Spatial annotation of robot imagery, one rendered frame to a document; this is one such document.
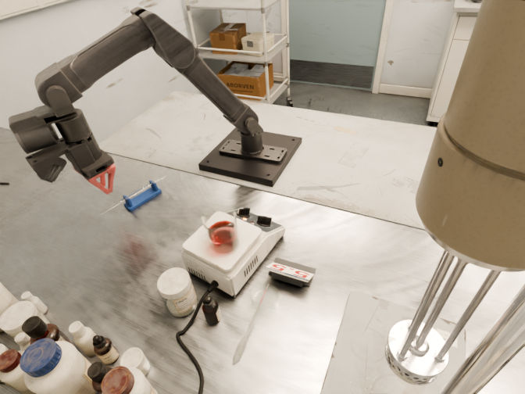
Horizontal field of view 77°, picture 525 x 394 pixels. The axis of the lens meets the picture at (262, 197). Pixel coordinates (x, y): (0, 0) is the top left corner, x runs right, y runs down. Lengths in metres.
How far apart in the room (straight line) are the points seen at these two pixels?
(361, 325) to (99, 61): 0.69
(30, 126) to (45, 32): 1.40
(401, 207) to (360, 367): 0.42
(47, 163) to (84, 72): 0.20
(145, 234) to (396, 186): 0.65
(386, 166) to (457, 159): 0.78
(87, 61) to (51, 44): 1.41
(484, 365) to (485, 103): 0.14
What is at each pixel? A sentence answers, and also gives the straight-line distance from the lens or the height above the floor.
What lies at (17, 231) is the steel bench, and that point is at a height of 0.90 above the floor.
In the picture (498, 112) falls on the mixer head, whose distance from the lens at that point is 0.21.
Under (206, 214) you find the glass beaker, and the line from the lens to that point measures 0.62.
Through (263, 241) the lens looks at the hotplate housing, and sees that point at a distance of 0.68.
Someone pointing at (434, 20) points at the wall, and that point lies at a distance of 3.44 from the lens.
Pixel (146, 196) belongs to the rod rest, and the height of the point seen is 0.91.
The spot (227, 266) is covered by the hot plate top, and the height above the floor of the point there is 0.99.
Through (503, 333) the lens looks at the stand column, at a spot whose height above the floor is 1.32.
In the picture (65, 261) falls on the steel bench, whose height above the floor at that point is 0.90.
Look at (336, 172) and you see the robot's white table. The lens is 0.96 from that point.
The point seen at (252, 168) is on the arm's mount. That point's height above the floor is 0.92.
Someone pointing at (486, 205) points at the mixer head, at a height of 1.34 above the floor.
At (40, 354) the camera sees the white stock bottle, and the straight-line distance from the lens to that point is 0.60.
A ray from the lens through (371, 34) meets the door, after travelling 3.49.
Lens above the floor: 1.48
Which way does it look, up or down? 41 degrees down
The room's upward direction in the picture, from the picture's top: 5 degrees counter-clockwise
